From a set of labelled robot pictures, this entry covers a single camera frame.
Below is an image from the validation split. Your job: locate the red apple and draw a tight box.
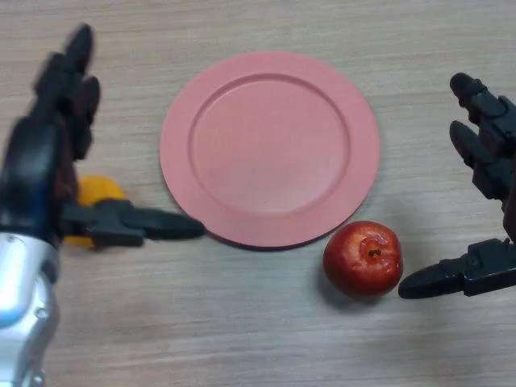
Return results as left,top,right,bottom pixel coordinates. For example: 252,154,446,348
322,220,404,299

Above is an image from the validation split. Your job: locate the yellow pear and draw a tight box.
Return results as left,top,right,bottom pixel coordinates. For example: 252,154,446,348
64,175,129,248

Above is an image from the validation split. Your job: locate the pink round plate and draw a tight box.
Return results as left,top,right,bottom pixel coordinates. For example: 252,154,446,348
159,51,381,252

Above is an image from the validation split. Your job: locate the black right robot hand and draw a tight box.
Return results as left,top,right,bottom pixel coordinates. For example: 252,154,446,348
397,72,516,300

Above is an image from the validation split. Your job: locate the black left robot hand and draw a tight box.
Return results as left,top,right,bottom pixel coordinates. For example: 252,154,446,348
0,23,207,251

